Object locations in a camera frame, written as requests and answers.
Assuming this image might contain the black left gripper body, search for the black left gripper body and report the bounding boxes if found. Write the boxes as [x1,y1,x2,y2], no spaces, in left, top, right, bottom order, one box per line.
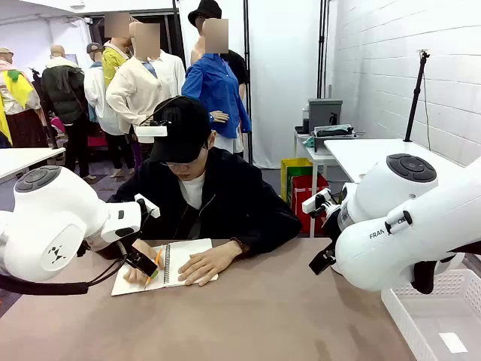
[119,242,142,266]

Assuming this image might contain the dark green jacket mannequin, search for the dark green jacket mannequin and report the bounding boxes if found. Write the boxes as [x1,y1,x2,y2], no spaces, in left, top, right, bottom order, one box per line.
[41,44,92,177]

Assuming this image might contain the orange pencil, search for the orange pencil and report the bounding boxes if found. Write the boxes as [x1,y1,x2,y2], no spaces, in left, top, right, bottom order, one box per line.
[144,247,164,290]

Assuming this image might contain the white perforated plastic basket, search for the white perforated plastic basket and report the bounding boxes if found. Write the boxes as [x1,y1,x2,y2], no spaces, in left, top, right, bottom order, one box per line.
[381,268,481,361]

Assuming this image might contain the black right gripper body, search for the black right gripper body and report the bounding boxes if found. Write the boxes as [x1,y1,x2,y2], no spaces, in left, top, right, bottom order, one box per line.
[322,210,341,251]

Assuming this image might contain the large white table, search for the large white table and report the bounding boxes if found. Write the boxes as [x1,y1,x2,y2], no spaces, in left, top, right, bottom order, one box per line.
[323,138,467,185]

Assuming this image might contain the thin-rimmed eyeglasses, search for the thin-rimmed eyeglasses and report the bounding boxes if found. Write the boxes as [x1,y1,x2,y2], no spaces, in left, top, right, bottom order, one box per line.
[161,156,197,168]

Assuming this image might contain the bare mannequin black bucket hat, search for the bare mannequin black bucket hat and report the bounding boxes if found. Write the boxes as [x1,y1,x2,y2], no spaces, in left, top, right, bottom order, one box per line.
[187,0,223,68]

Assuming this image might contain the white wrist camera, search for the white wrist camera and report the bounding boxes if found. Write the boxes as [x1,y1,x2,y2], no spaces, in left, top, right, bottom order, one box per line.
[134,193,161,219]
[301,189,334,219]

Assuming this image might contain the left arm black cable sleeve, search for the left arm black cable sleeve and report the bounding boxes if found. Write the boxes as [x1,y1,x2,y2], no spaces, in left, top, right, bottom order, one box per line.
[0,254,129,296]

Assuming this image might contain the black backdrop stand pole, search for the black backdrop stand pole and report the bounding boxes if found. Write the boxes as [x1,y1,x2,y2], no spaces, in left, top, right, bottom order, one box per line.
[243,0,253,167]
[317,0,326,99]

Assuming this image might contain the mannequin with yellow scarf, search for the mannequin with yellow scarf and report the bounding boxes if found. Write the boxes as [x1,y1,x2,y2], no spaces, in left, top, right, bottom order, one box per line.
[0,47,49,150]

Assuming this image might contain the black t-shirt mannequin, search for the black t-shirt mannequin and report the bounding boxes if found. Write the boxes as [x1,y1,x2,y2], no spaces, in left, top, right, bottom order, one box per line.
[221,50,250,111]

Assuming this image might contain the white spiral notebook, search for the white spiral notebook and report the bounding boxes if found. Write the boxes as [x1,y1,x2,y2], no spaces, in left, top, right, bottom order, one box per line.
[110,238,219,297]

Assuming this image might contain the yellow-green shopping bag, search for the yellow-green shopping bag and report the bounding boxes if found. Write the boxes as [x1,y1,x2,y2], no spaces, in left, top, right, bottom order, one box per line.
[280,157,314,206]

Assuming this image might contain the small white side table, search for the small white side table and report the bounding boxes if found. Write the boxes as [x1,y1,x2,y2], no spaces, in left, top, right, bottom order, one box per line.
[294,127,339,238]

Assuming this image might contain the cream jacket mannequin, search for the cream jacket mannequin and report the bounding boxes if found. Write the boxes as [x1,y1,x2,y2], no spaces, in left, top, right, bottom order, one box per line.
[106,23,187,174]

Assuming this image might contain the white shirt mannequin with cap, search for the white shirt mannequin with cap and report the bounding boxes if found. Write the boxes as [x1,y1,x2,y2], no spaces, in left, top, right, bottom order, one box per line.
[83,42,127,178]

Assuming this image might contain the black tripod pole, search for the black tripod pole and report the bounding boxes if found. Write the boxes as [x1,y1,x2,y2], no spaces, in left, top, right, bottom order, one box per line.
[403,50,431,143]

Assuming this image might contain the white backdrop sheet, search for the white backdrop sheet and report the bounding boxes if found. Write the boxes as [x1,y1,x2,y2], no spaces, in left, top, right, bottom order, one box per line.
[176,0,334,170]

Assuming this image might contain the brown bead bracelet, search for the brown bead bracelet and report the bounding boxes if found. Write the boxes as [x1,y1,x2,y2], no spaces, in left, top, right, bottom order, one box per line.
[229,236,247,257]

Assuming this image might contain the black baseball cap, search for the black baseball cap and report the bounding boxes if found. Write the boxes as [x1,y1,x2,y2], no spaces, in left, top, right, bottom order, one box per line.
[148,96,211,164]

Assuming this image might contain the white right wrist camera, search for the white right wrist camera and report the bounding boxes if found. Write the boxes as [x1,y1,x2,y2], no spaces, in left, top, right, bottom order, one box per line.
[301,189,334,219]

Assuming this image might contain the grey box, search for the grey box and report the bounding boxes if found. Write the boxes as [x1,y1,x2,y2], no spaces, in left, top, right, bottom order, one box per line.
[307,98,344,133]

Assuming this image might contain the white label sticker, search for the white label sticker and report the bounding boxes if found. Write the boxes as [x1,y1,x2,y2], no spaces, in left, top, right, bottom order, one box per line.
[438,332,469,354]

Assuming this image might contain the right arm black cable sleeve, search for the right arm black cable sleeve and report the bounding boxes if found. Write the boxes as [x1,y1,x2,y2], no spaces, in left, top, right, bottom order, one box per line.
[411,240,481,295]

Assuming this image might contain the person's left forearm black sleeve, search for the person's left forearm black sleeve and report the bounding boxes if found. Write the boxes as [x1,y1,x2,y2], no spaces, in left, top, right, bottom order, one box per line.
[225,210,302,257]

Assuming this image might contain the arm black cable sleeve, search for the arm black cable sleeve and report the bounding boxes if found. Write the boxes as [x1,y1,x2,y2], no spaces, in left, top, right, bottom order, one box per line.
[411,240,481,295]
[0,254,129,296]

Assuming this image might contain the person's right hand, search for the person's right hand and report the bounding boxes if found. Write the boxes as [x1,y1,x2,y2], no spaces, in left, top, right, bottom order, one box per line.
[123,240,166,286]

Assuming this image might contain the person torso black jacket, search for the person torso black jacket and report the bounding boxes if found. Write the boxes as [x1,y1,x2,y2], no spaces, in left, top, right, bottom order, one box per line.
[107,147,302,260]

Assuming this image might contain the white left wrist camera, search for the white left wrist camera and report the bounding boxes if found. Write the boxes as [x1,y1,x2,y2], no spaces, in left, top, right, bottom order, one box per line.
[134,193,161,219]

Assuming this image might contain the yellow shirt mannequin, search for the yellow shirt mannequin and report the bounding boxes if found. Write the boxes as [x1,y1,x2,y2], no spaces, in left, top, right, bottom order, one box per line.
[101,11,132,91]

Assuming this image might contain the blue shirt mannequin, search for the blue shirt mannequin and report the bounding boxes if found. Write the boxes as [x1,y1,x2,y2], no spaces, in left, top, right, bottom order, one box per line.
[181,18,252,155]

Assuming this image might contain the grey bin with tools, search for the grey bin with tools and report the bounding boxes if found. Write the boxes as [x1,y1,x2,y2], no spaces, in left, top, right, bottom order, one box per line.
[313,125,356,155]

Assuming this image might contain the person's left hand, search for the person's left hand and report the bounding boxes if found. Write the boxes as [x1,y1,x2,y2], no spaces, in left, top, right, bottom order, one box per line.
[176,242,240,287]

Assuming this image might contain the white head-mounted camera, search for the white head-mounted camera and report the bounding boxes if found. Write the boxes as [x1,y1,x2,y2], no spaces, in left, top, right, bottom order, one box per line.
[135,119,168,144]

